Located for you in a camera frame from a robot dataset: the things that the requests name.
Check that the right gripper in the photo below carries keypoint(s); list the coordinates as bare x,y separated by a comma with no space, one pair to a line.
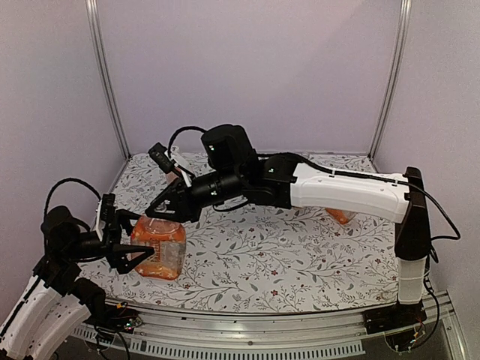
182,208

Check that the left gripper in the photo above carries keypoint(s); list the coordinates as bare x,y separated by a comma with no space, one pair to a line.
116,250

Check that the large orange juice bottle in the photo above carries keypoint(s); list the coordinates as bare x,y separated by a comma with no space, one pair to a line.
341,216

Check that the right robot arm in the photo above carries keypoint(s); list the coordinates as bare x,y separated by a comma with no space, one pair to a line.
286,180

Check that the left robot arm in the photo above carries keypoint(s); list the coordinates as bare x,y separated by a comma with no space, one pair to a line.
57,299

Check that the floral patterned table mat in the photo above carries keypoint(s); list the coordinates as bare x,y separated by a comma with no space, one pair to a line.
251,258

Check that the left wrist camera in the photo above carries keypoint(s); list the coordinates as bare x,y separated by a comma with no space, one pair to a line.
104,214

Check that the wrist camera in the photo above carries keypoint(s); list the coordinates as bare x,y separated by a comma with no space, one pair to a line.
104,214
161,156

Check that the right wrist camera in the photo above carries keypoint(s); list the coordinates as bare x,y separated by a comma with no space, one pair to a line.
161,156

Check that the front aluminium rail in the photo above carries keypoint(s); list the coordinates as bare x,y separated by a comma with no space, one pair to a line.
175,333

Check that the left aluminium frame post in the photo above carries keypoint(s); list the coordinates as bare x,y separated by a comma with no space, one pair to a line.
105,79

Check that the aluminium frame post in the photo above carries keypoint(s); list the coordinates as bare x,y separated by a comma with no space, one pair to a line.
105,79
393,75

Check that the right aluminium frame post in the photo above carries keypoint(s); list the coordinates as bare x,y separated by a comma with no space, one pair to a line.
393,75

